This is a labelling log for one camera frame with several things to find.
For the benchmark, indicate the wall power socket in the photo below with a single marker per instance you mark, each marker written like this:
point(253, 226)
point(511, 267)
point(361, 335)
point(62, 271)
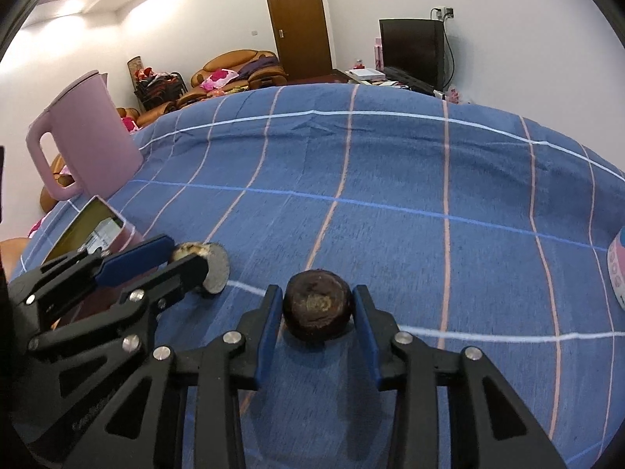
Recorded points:
point(442, 12)

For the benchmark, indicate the pink metal tin box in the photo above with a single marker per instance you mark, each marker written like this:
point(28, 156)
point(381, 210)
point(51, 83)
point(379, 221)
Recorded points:
point(128, 235)

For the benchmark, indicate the pink floral cushion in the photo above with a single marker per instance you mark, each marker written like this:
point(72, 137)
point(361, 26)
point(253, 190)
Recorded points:
point(128, 122)
point(219, 78)

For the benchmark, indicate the purple cloth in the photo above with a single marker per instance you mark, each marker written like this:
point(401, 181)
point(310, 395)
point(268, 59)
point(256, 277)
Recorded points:
point(263, 66)

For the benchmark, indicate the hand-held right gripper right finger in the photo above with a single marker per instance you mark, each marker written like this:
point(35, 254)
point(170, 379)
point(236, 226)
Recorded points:
point(372, 342)

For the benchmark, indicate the pink patterned bag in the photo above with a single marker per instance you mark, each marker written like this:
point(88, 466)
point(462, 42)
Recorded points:
point(451, 95)

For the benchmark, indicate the blue plaid tablecloth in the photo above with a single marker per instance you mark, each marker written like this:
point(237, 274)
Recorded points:
point(390, 180)

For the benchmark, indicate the pink electric kettle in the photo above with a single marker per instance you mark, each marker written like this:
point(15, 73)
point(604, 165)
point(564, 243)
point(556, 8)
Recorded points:
point(93, 141)

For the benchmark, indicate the flat white box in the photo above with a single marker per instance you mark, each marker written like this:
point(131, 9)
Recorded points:
point(366, 72)

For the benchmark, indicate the pink cartoon cup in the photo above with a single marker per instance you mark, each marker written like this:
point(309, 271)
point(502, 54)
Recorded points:
point(619, 268)

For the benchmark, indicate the printed paper leaflet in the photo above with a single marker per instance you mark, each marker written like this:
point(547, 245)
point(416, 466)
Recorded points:
point(102, 234)

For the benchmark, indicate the brown wooden door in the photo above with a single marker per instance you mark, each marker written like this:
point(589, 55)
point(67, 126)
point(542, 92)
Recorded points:
point(298, 24)

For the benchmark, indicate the black soundbar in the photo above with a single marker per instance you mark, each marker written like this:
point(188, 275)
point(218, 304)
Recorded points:
point(410, 83)

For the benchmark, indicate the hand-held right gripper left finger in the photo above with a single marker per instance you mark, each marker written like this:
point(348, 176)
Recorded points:
point(268, 337)

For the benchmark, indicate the rack of dark clothes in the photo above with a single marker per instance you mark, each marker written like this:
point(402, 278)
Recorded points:
point(156, 88)

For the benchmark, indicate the black television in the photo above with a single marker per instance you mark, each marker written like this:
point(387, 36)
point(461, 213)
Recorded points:
point(410, 49)

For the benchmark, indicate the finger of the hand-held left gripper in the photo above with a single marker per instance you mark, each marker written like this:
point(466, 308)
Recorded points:
point(136, 256)
point(180, 276)

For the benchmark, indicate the framed wall decoration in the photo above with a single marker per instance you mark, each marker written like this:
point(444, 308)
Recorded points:
point(134, 66)

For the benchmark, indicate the tall pink box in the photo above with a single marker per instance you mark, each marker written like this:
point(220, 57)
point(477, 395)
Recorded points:
point(377, 53)

